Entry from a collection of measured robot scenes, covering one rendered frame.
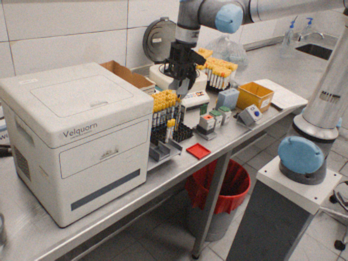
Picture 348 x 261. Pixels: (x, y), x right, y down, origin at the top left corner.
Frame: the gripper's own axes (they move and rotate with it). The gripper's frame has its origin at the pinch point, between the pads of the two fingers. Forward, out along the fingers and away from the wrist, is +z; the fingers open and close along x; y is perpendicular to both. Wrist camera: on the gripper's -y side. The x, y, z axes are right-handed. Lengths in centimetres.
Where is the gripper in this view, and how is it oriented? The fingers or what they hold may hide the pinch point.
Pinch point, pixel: (181, 95)
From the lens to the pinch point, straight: 106.5
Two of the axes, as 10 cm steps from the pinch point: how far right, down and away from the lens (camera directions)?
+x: 7.1, 4.7, -5.2
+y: -6.9, 3.2, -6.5
